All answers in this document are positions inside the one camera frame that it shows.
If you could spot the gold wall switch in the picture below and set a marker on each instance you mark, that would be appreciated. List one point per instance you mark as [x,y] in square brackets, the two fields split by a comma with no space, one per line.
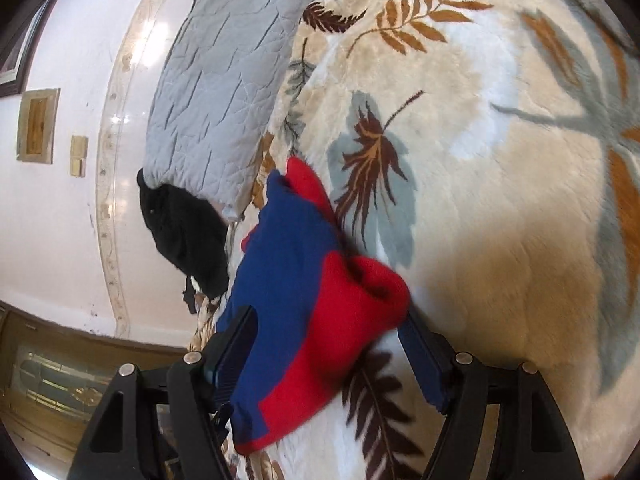
[77,167]
[80,146]

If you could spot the red and blue sweater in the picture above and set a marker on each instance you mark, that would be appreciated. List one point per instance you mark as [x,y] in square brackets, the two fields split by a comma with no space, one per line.
[290,270]

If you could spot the large framed painting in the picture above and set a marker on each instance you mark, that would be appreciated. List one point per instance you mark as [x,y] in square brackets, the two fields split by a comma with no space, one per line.
[15,55]

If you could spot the black clothing pile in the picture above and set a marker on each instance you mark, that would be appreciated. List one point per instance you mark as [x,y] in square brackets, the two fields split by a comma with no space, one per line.
[180,230]

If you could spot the grey quilted pillow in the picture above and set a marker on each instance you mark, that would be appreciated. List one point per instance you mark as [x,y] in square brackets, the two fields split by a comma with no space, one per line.
[220,85]

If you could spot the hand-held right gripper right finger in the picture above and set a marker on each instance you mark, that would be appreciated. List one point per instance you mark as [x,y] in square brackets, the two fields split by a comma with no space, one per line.
[425,362]

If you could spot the gold framed wall panel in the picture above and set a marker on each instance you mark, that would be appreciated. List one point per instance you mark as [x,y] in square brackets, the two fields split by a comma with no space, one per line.
[36,125]

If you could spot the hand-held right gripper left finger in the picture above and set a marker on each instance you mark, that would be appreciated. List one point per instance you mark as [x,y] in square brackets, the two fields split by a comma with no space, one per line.
[234,355]

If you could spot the leaf print fleece blanket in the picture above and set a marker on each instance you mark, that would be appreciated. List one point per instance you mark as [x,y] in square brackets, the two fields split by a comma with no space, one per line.
[500,210]

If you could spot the wooden door with glass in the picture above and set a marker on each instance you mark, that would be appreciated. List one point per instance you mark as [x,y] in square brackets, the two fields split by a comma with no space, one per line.
[55,375]

